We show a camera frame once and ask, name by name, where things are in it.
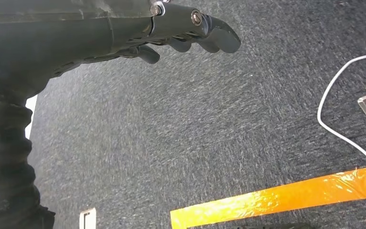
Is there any white panel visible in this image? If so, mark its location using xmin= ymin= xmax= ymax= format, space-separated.
xmin=24 ymin=94 xmax=39 ymax=140

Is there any small white block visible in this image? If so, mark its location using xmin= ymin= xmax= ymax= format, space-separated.
xmin=79 ymin=207 xmax=97 ymax=229

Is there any yellow floor tape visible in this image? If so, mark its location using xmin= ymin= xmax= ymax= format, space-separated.
xmin=170 ymin=166 xmax=366 ymax=229

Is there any long white cable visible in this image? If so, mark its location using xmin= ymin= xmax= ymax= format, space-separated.
xmin=316 ymin=0 xmax=366 ymax=173

